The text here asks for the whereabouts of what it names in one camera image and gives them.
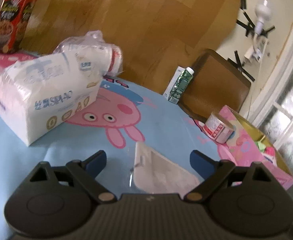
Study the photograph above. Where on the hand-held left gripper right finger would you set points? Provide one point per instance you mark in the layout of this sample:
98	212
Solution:
201	161

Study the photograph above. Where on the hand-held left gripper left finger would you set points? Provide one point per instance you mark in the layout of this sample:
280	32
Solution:
96	161

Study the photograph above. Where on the clear plastic packet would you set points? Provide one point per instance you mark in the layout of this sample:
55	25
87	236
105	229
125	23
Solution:
161	172

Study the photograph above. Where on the pink cardboard box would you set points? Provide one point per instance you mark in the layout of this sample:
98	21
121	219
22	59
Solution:
249	150

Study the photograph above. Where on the green cloth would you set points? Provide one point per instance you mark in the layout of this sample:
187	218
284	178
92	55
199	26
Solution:
261	145

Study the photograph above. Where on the pink fluffy cloth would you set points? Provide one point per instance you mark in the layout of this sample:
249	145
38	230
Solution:
270	152

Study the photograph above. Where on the red white tape roll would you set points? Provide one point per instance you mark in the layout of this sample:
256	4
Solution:
217	128

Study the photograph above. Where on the cartoon pig printed tablecloth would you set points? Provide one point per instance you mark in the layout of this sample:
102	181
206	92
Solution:
161	120

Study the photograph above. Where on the brown woven chair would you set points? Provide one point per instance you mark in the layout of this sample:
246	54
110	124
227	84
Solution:
216	87

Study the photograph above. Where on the green white drink carton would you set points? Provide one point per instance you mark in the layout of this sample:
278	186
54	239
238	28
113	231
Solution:
179	85

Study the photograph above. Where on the large white tissue pack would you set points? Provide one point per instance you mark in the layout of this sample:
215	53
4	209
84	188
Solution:
36	105

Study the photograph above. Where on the black tape cross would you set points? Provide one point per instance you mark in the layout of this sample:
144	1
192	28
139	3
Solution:
241	66

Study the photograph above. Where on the bag of white cups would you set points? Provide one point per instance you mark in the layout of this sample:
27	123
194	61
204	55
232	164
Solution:
94	45

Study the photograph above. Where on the white power adapter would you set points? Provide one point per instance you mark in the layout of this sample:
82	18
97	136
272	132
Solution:
255	51

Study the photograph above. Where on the black tape star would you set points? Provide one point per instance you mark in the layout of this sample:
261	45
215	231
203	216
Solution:
247	27

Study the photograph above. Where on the red snack box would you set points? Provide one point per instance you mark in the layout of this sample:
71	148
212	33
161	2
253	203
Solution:
9	17

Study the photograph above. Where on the white window frame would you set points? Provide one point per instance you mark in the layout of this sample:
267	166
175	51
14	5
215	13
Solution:
274	85

